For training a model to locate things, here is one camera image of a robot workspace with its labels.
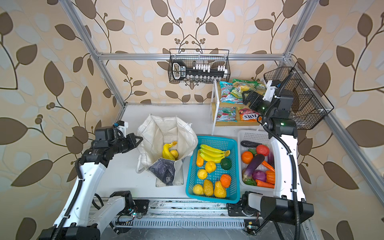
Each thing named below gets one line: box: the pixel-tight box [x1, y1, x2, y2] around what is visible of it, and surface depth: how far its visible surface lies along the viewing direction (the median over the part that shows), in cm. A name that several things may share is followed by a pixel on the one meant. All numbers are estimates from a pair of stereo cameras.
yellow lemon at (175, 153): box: [170, 149, 179, 159], surface depth 90 cm
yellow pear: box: [214, 180, 227, 198], surface depth 76 cm
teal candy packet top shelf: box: [219, 81, 244, 104], surface depth 76 cm
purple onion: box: [252, 170, 267, 182], surface depth 80 cm
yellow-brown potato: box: [203, 179, 214, 196], surface depth 78 cm
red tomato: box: [256, 144, 270, 157], surface depth 90 cm
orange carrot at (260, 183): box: [255, 179, 275, 189], surface depth 77 cm
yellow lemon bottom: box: [193, 184, 204, 195], surface depth 78 cm
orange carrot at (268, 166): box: [262, 160, 275, 172], surface depth 85 cm
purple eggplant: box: [242, 154, 265, 181], surface depth 81 cm
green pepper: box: [243, 178, 257, 186], surface depth 77 cm
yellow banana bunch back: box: [199, 144, 231, 163], surface depth 90 cm
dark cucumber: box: [240, 140, 262, 148], surface depth 96 cm
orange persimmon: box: [220, 174, 232, 188], surface depth 79 cm
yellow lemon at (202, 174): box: [197, 169, 208, 180], surface depth 83 cm
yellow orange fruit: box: [205, 161, 217, 173], surface depth 85 cm
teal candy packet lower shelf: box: [216, 107, 238, 123], surface depth 91 cm
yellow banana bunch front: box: [162, 141, 178, 161], surface depth 90 cm
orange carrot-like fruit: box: [196, 149, 205, 167], surface depth 88 cm
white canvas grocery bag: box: [136, 114, 199, 187], surface depth 80 cm
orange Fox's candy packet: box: [239, 108, 262, 122], surface depth 91 cm
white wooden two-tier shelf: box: [211, 78, 267, 136], surface depth 84 cm
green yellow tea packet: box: [230, 78, 267, 99], surface depth 76 cm
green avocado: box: [220, 158, 232, 170], surface depth 86 cm
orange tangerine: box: [241, 151, 254, 164], surface depth 86 cm
